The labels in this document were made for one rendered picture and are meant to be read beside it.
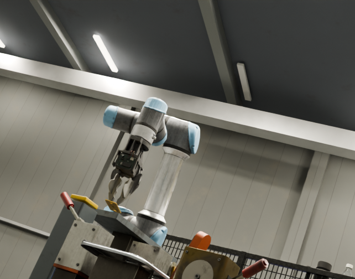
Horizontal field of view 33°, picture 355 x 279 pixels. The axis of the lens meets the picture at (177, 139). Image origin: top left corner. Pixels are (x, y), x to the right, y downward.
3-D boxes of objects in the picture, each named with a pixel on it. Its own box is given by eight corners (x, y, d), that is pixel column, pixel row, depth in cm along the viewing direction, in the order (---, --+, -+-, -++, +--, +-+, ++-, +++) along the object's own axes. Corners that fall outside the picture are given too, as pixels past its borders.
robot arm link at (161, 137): (141, 122, 208) (137, 107, 199) (171, 131, 206) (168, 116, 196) (132, 140, 206) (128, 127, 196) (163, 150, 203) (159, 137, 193)
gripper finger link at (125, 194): (112, 199, 176) (123, 171, 180) (116, 206, 182) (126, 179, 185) (121, 202, 176) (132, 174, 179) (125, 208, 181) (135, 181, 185)
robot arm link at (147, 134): (136, 132, 194) (159, 139, 191) (130, 144, 192) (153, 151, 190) (131, 122, 187) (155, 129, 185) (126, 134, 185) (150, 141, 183)
